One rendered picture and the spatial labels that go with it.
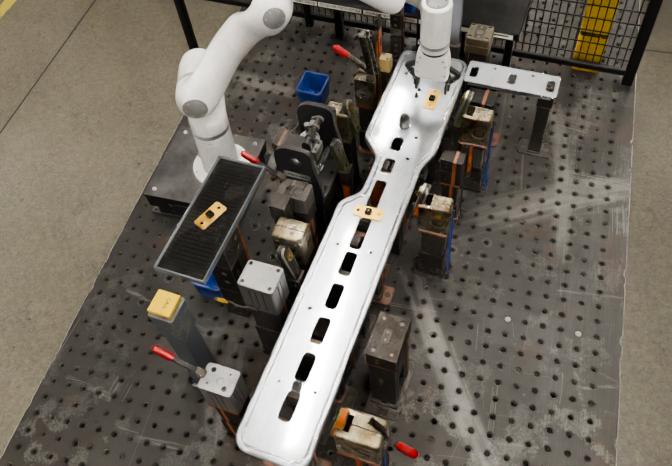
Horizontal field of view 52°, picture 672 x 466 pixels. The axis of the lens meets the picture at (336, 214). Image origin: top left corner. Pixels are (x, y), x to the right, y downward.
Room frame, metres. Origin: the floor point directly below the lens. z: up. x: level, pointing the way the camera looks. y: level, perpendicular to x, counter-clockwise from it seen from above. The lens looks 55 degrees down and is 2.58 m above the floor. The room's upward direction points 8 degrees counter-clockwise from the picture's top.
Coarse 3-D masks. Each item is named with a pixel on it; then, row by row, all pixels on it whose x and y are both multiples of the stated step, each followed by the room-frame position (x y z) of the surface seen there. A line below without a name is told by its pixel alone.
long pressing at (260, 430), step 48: (384, 96) 1.54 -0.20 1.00; (384, 144) 1.35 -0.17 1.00; (432, 144) 1.32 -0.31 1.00; (384, 192) 1.17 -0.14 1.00; (336, 240) 1.03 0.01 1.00; (384, 240) 1.01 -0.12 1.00; (288, 336) 0.77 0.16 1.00; (336, 336) 0.75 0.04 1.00; (288, 384) 0.64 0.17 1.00; (336, 384) 0.63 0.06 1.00; (240, 432) 0.54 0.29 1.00; (288, 432) 0.53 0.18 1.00
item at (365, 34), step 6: (366, 30) 1.61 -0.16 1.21; (360, 36) 1.59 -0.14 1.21; (366, 36) 1.59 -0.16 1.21; (372, 36) 1.58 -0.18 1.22; (360, 42) 1.58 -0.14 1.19; (366, 42) 1.58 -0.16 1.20; (366, 48) 1.58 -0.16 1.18; (372, 48) 1.60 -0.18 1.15; (366, 54) 1.58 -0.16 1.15; (372, 54) 1.60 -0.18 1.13; (366, 60) 1.58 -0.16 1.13; (372, 60) 1.60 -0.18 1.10; (366, 66) 1.58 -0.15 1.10; (372, 66) 1.57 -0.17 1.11; (372, 72) 1.57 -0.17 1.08; (378, 72) 1.59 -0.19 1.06
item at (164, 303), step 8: (160, 296) 0.84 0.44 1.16; (168, 296) 0.84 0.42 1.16; (176, 296) 0.83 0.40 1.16; (152, 304) 0.82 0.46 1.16; (160, 304) 0.82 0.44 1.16; (168, 304) 0.82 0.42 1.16; (176, 304) 0.81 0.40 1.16; (152, 312) 0.80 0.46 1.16; (160, 312) 0.80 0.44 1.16; (168, 312) 0.79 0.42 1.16
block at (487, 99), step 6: (474, 90) 1.53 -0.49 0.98; (480, 90) 1.53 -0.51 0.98; (486, 90) 1.53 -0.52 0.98; (474, 96) 1.51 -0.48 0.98; (480, 96) 1.51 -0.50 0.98; (486, 96) 1.50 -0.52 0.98; (492, 96) 1.50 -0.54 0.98; (474, 102) 1.48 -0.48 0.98; (480, 102) 1.48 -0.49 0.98; (486, 102) 1.48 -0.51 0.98; (492, 102) 1.47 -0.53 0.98; (486, 108) 1.47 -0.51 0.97; (492, 108) 1.46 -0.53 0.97; (486, 150) 1.49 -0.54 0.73; (486, 156) 1.48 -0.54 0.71
